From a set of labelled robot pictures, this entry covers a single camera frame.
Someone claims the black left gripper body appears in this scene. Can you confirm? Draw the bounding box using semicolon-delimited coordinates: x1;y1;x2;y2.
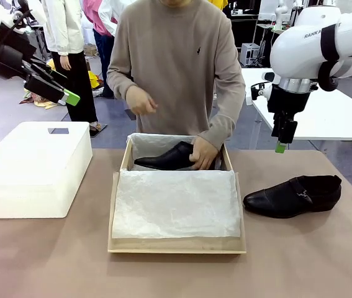
0;43;38;81

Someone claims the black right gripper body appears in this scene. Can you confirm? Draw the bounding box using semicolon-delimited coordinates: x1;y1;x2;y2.
267;84;312;125

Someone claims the black leather dress shoe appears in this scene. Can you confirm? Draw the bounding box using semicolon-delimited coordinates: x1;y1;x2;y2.
243;174;343;219
133;141;217;171

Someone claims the white tissue paper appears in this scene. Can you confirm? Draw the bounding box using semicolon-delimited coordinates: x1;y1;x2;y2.
112;132;242;240

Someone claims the person's left forearm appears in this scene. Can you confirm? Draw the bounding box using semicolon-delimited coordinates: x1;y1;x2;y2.
197;79;246;150

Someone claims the person's right forearm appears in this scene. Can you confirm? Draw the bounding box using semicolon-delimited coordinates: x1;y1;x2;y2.
106;66;139;101

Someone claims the small cardboard box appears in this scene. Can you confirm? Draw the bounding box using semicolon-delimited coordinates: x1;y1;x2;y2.
83;43;99;58

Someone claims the brown cardboard shoe box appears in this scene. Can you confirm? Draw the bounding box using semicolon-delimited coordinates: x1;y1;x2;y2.
107;133;247;255

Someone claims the person's left hand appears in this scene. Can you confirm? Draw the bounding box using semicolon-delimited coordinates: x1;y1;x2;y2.
189;136;220;171

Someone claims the person's right hand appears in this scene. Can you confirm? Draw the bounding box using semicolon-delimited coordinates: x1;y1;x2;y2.
125;85;159;116

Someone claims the white table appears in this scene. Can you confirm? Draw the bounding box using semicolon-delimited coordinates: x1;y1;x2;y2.
240;67;352;142

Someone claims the figure in white jacket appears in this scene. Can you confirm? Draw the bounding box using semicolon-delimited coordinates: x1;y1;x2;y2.
41;0;108;138

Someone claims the yellow cloth pile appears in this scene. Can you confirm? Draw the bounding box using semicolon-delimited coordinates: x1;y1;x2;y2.
19;58;102;110

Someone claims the figure in pink top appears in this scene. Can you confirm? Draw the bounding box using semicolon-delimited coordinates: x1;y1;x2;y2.
82;0;119;99

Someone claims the white plastic storage bin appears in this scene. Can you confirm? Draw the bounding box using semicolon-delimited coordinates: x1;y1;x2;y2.
0;120;93;220

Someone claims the figure in white shirt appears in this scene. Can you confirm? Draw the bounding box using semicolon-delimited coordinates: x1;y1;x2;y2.
97;0;133;38

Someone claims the person in beige sweater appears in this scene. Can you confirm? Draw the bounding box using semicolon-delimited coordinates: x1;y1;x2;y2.
106;0;246;150

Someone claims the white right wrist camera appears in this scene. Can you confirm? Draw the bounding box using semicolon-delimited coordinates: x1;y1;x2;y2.
250;72;276;102

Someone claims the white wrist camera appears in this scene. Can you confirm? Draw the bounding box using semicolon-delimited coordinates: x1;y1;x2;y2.
3;12;29;35
250;72;276;102

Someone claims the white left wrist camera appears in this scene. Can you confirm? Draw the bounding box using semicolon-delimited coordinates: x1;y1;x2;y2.
3;12;29;35

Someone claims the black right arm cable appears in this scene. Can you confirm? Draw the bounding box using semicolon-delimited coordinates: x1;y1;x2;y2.
316;24;341;93

